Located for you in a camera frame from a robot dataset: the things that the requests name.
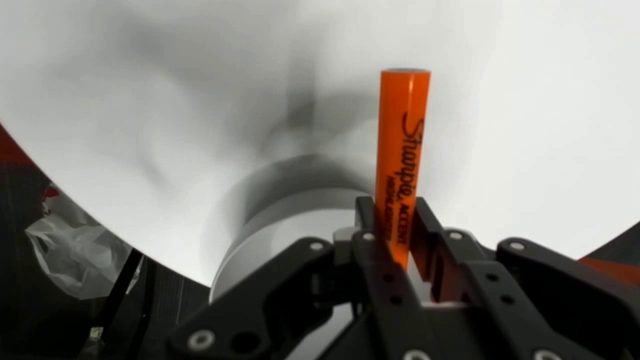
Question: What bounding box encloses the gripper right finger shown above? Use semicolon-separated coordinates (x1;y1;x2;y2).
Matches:
410;197;640;360

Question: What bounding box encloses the stand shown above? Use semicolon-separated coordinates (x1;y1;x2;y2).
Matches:
92;247;157;360

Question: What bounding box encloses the white bowl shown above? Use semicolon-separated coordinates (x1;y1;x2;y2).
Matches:
0;0;640;306

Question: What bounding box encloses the red sheet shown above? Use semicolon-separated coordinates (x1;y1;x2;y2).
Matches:
578;256;640;287
0;124;61;217

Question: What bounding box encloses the white plastic bag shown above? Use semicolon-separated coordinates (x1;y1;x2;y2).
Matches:
25;185;144;301

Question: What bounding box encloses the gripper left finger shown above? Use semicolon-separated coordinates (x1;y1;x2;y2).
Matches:
167;196;427;360

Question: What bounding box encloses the orange highlighter marker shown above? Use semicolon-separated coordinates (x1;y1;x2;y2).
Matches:
374;68;432;271

